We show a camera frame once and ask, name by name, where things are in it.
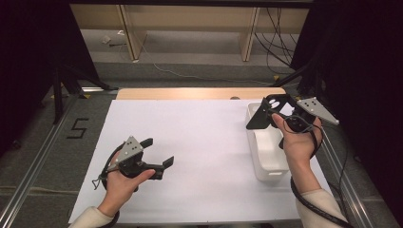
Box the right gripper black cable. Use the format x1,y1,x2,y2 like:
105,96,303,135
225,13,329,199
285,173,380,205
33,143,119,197
281,115,355,228

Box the black curtain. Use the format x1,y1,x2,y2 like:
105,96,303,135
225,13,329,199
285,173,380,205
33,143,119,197
0,0,100,156
289,0,403,217

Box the hanging black cables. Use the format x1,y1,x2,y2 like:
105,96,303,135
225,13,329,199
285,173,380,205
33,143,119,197
254,8,298,75

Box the person's left hand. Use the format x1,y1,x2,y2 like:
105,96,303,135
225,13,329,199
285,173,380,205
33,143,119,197
97,151,157,219

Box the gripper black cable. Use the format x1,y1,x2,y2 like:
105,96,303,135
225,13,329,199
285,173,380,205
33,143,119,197
281,115,355,228
91,142,126,228

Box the aluminium floor rail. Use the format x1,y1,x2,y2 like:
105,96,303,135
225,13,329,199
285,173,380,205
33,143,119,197
300,101,372,228
0,91,80,228

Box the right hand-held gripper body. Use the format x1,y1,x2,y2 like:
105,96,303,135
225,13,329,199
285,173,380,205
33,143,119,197
283,96,340,134

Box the black metal stand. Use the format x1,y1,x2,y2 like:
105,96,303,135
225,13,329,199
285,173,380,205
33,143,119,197
51,65,120,125
269,50,324,124

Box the white plastic bin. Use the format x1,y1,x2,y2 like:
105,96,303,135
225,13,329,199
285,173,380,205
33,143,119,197
245,102,290,182

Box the wooden table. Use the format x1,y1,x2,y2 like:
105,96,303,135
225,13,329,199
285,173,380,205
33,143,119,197
115,87,289,101

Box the wooden shelf unit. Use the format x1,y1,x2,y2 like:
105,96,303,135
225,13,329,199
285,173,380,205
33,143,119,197
69,4,310,63

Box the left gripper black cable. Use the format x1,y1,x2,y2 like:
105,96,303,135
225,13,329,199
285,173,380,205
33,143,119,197
91,142,126,228

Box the person's right hand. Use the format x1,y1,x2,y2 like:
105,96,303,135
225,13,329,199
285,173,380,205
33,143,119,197
271,113,323,169

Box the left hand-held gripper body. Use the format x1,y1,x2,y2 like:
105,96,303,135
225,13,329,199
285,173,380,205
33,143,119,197
110,135,156,180

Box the white table cover board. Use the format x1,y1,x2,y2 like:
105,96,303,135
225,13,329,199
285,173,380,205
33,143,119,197
67,98,334,225

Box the thin black floor cable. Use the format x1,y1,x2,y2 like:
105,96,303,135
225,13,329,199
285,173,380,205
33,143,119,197
319,123,350,228

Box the white floor cable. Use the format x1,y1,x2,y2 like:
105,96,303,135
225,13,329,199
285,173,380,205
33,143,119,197
139,41,274,86

